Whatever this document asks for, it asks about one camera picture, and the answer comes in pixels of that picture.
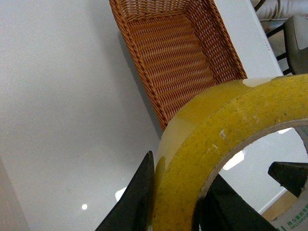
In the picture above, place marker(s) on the right grey upholstered chair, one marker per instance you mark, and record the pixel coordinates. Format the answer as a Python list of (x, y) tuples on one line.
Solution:
[(289, 17)]

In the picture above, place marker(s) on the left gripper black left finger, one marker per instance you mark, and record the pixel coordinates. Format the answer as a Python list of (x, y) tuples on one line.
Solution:
[(132, 211)]

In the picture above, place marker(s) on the brown wicker basket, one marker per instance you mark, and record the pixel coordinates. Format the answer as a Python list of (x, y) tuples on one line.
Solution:
[(179, 47)]

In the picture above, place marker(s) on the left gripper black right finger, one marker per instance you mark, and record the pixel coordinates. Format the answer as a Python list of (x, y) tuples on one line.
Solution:
[(223, 209)]

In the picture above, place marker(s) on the clear packing tape roll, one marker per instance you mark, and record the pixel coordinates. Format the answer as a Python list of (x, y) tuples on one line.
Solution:
[(209, 130)]

